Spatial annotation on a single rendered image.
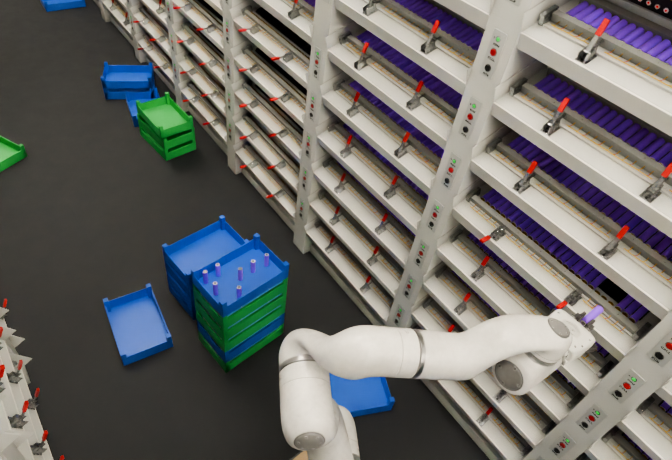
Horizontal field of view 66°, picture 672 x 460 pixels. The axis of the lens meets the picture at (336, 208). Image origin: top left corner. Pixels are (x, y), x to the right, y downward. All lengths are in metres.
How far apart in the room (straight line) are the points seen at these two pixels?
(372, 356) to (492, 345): 0.23
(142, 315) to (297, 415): 1.53
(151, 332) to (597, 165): 1.83
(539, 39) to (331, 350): 0.84
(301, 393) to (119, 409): 1.32
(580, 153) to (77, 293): 2.10
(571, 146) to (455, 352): 0.60
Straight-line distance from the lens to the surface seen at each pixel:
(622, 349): 1.51
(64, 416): 2.29
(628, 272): 1.40
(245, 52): 2.59
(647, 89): 1.25
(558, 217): 1.43
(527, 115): 1.39
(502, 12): 1.36
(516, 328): 1.03
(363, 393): 2.24
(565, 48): 1.30
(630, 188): 1.30
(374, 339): 0.93
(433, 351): 0.98
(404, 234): 1.97
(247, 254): 2.08
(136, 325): 2.42
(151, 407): 2.22
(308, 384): 1.02
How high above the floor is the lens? 1.99
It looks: 44 degrees down
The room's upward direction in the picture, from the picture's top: 10 degrees clockwise
